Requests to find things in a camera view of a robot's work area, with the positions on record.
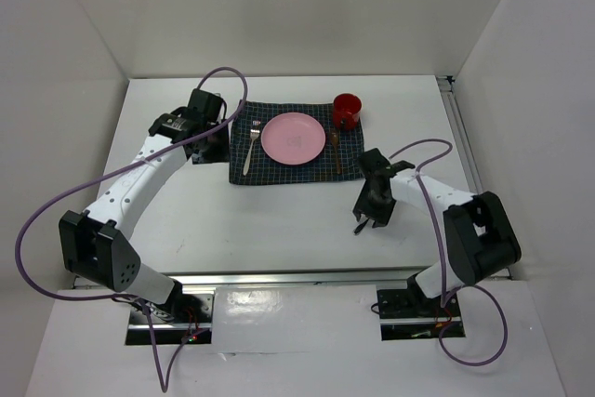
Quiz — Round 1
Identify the wooden spoon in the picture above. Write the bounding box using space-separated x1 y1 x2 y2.
329 128 342 175

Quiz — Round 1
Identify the purple cable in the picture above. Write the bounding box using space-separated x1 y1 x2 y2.
388 138 509 366
14 66 247 392

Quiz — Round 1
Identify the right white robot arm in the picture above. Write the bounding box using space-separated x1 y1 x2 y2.
352 149 522 315

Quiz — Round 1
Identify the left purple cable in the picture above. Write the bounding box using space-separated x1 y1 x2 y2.
14 66 247 392

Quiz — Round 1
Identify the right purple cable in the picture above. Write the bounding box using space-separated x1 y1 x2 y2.
388 138 509 366

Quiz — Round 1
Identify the dark checked cloth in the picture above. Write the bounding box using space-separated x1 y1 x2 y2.
229 101 364 186

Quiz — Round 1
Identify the pink plate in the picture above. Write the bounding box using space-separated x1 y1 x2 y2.
260 112 326 165

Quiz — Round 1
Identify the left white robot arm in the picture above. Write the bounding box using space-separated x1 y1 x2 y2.
59 88 227 322

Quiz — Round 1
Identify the aluminium front rail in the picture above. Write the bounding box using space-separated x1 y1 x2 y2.
172 267 420 288

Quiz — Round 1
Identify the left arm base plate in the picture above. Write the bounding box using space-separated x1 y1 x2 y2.
125 288 215 346

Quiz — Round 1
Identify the steel knife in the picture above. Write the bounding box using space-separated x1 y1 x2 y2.
353 218 369 235

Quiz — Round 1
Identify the red mug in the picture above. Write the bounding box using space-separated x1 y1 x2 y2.
332 93 362 131

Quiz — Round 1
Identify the steel fork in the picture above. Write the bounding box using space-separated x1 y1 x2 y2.
242 120 261 176

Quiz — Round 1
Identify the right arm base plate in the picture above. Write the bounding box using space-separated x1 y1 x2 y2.
370 289 466 341

